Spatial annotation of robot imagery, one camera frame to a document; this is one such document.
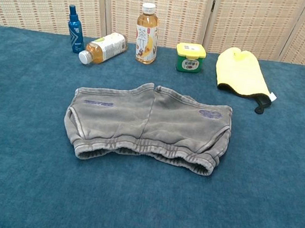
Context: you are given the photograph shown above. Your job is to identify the tea bottle with orange label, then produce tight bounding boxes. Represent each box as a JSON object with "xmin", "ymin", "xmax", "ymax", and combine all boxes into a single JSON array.
[{"xmin": 131, "ymin": 1, "xmax": 164, "ymax": 66}]

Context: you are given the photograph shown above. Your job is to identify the tea bottle with green label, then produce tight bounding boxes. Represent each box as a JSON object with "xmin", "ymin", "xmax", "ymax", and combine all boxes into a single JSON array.
[{"xmin": 76, "ymin": 28, "xmax": 130, "ymax": 70}]

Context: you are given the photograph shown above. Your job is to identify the blue spray bottle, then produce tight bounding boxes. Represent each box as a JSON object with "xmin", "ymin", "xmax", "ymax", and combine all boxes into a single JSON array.
[{"xmin": 63, "ymin": 3, "xmax": 90, "ymax": 55}]

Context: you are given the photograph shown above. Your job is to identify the grey cotton shorts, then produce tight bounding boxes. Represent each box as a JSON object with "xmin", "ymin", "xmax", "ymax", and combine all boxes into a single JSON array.
[{"xmin": 59, "ymin": 72, "xmax": 237, "ymax": 180}]

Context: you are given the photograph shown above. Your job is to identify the yellow mitt with black trim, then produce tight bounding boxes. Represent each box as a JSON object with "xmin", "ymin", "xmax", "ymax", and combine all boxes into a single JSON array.
[{"xmin": 210, "ymin": 45, "xmax": 284, "ymax": 117}]

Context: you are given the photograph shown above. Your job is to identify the yellow round container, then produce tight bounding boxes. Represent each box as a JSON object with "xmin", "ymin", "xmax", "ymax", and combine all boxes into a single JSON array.
[{"xmin": 173, "ymin": 41, "xmax": 208, "ymax": 76}]

